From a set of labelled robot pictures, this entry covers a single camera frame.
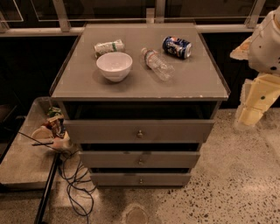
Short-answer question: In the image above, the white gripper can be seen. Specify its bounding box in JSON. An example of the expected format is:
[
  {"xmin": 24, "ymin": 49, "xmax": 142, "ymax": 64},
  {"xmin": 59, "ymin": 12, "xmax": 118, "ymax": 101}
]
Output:
[{"xmin": 235, "ymin": 73, "xmax": 280, "ymax": 126}]

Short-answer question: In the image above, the grey drawer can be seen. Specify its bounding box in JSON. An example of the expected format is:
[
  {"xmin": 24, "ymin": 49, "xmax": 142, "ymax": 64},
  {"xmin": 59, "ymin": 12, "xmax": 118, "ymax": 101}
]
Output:
[
  {"xmin": 90, "ymin": 173, "xmax": 191, "ymax": 186},
  {"xmin": 79, "ymin": 151, "xmax": 200, "ymax": 168},
  {"xmin": 64, "ymin": 119, "xmax": 214, "ymax": 144}
]

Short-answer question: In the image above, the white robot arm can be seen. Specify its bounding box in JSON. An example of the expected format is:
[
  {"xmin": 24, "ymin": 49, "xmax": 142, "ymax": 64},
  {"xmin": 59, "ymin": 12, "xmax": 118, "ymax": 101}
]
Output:
[{"xmin": 230, "ymin": 6, "xmax": 280, "ymax": 128}]

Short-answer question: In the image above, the grey drawer cabinet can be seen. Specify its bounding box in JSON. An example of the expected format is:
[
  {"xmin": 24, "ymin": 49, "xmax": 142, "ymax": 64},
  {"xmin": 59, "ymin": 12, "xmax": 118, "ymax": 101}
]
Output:
[{"xmin": 51, "ymin": 24, "xmax": 229, "ymax": 175}]

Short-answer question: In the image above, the grey bottom drawer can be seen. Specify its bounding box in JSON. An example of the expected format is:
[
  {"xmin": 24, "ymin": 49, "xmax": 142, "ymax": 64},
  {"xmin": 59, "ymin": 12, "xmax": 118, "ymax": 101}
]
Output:
[{"xmin": 90, "ymin": 173, "xmax": 191, "ymax": 186}]

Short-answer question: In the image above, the grey top drawer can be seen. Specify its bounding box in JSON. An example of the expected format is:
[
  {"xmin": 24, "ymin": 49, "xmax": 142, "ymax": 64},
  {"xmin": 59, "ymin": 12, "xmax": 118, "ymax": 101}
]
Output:
[{"xmin": 64, "ymin": 119, "xmax": 214, "ymax": 144}]

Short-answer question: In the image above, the blue soda can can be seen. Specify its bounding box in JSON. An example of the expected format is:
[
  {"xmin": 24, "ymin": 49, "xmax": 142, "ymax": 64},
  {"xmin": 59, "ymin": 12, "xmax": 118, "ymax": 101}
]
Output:
[{"xmin": 162, "ymin": 36, "xmax": 192, "ymax": 60}]

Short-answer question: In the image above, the clear plastic water bottle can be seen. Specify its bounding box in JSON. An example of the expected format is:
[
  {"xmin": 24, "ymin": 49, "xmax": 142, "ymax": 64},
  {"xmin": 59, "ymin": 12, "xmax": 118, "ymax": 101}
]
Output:
[{"xmin": 141, "ymin": 47, "xmax": 174, "ymax": 81}]

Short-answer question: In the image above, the white bowl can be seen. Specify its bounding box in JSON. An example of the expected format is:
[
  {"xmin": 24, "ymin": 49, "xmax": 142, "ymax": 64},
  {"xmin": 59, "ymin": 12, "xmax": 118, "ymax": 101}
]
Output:
[{"xmin": 96, "ymin": 52, "xmax": 133, "ymax": 82}]

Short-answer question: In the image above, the green white soda can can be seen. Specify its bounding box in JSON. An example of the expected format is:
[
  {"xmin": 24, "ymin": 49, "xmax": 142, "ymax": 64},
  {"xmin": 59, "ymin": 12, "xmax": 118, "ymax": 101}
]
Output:
[{"xmin": 94, "ymin": 39, "xmax": 124, "ymax": 58}]

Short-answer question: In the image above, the pile of small items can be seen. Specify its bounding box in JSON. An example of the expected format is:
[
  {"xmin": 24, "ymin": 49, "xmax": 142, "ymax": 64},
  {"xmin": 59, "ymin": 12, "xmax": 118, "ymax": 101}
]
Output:
[{"xmin": 31, "ymin": 107, "xmax": 72, "ymax": 150}]

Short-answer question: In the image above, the metal window railing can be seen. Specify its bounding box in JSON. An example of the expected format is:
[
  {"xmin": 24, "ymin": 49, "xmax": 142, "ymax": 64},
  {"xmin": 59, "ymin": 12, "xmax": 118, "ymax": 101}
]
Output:
[{"xmin": 0, "ymin": 0, "xmax": 280, "ymax": 38}]

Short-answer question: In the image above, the grey side table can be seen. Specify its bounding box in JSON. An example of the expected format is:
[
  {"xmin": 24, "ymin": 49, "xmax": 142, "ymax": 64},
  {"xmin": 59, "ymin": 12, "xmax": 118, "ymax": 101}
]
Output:
[{"xmin": 0, "ymin": 97, "xmax": 55, "ymax": 192}]

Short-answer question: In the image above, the black cable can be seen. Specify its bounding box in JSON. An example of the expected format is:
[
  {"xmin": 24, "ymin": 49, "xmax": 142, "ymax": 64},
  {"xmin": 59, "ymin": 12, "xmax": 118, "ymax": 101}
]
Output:
[{"xmin": 17, "ymin": 130, "xmax": 97, "ymax": 224}]

